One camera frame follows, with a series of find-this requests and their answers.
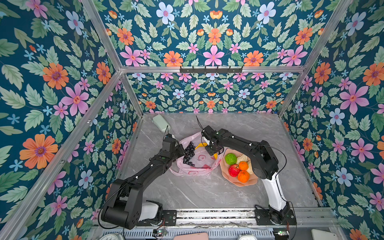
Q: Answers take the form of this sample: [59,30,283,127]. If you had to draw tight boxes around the fake yellow banana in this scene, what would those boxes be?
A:
[195,143,218,160]

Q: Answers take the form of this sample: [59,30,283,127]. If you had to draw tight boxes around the fake green lime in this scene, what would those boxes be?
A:
[225,153,237,166]

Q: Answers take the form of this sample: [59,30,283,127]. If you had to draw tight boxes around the pink plastic bag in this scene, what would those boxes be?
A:
[169,133,225,177]

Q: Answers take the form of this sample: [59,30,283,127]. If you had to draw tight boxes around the fake beige garlic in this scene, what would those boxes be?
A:
[247,162,254,175]
[237,155,250,164]

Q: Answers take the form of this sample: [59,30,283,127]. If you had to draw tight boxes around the fake red strawberry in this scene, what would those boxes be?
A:
[228,164,241,178]

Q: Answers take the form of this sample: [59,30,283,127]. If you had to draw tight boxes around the fake orange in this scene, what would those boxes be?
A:
[239,161,249,171]
[237,171,250,183]

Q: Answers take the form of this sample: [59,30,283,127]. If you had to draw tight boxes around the pink scalloped bowl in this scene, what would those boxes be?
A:
[220,149,259,187]

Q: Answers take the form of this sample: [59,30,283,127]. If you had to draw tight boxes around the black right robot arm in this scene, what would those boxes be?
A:
[201,126,297,226]

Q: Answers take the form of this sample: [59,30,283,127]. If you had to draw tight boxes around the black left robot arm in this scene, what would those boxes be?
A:
[98,134,184,230]

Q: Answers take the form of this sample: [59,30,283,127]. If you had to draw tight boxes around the fake dark grapes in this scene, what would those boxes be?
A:
[183,142,195,167]

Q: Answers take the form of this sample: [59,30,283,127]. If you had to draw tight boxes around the black hook rail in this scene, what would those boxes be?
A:
[179,66,243,75]

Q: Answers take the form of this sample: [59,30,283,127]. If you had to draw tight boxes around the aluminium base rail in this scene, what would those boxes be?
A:
[92,206,340,229]

